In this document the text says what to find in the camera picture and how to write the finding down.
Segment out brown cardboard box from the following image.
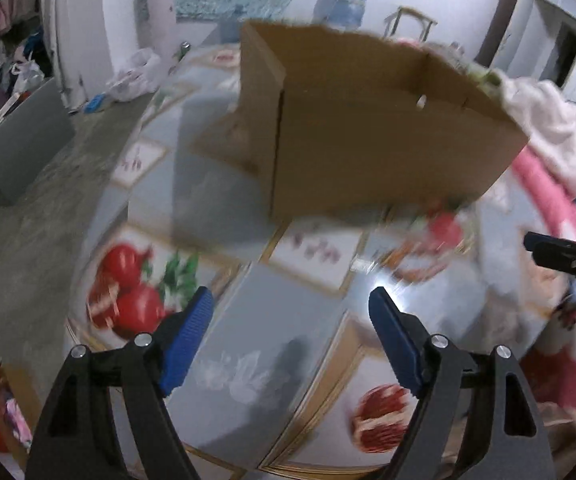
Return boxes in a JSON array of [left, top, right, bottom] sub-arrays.
[[188, 19, 530, 226]]

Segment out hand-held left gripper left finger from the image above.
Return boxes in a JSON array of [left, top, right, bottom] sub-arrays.
[[25, 286, 215, 480]]

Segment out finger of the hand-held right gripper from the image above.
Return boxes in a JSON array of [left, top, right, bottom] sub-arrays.
[[523, 231, 576, 283]]

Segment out wooden chair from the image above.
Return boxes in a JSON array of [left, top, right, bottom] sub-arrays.
[[384, 6, 439, 43]]

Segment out small cardboard box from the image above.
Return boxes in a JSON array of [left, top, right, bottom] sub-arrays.
[[0, 362, 43, 466]]

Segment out orange bead bracelet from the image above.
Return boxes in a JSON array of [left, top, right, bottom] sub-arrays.
[[390, 240, 451, 283]]

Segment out pale pink board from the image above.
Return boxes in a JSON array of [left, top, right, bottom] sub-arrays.
[[148, 0, 177, 56]]

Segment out blue water jug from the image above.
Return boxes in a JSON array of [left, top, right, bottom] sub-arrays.
[[313, 0, 371, 28]]

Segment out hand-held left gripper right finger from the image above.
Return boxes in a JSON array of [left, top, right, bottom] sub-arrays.
[[368, 286, 556, 480]]

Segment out pink floral blanket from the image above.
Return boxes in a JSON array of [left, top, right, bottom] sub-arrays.
[[510, 152, 576, 411]]

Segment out pile of plastic bags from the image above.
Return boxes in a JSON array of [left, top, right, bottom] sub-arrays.
[[10, 57, 46, 93]]

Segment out brown door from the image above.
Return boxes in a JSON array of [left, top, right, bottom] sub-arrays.
[[478, 0, 526, 66]]

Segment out grey board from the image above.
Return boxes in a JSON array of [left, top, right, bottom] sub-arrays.
[[0, 77, 76, 201]]

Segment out white plastic bag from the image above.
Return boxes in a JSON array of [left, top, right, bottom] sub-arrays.
[[105, 47, 163, 103]]

